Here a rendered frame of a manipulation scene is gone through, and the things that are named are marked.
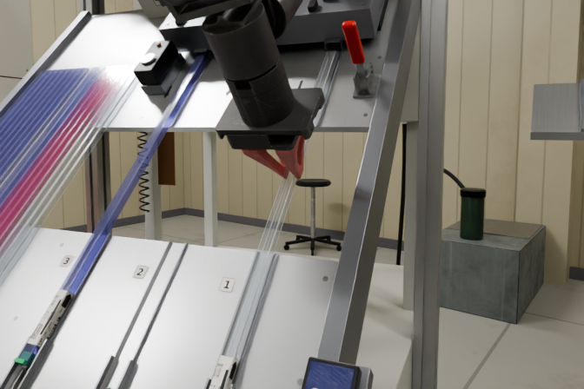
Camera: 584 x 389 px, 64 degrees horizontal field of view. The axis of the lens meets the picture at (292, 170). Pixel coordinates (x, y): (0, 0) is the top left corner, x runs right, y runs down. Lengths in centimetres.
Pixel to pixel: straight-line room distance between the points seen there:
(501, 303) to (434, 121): 198
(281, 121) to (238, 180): 443
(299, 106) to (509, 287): 229
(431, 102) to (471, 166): 287
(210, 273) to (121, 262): 12
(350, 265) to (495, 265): 223
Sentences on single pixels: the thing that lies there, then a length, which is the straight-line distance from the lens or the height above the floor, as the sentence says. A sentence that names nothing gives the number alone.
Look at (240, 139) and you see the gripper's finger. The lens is 47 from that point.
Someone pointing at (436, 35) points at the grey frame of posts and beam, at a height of 114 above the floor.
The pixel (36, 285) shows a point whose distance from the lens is 63.
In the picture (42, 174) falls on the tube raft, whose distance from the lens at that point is 75.
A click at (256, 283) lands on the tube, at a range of 46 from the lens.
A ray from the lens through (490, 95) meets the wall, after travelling 363.
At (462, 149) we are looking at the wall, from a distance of 368.
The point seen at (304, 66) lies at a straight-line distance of 68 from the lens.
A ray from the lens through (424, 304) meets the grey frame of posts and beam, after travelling 86.
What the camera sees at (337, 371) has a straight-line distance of 38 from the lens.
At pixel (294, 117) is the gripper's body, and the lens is 45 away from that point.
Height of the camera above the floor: 99
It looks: 5 degrees down
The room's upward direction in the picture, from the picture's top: straight up
